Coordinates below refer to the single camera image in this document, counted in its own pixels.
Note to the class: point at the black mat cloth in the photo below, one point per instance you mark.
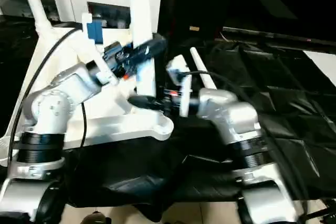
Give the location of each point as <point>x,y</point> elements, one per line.
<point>275,103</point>

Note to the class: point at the black tripod leg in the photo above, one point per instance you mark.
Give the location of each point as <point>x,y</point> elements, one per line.
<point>315,214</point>

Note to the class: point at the dark rounded robot foot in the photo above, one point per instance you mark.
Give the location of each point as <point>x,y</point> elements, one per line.
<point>94,217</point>

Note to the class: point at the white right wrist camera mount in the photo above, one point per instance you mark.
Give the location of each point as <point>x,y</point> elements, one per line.
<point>183,82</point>

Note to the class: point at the small gold tag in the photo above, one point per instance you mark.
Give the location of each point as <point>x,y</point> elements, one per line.
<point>194,28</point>

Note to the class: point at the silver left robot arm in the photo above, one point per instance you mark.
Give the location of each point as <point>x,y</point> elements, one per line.
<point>52,103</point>

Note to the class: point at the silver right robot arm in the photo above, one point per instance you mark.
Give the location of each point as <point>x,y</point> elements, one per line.
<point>236,113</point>

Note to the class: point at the white flat board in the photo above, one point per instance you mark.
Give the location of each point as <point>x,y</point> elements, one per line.
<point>323,64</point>

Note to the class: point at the white plastic table top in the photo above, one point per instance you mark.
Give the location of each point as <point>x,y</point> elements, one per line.
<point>131,127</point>

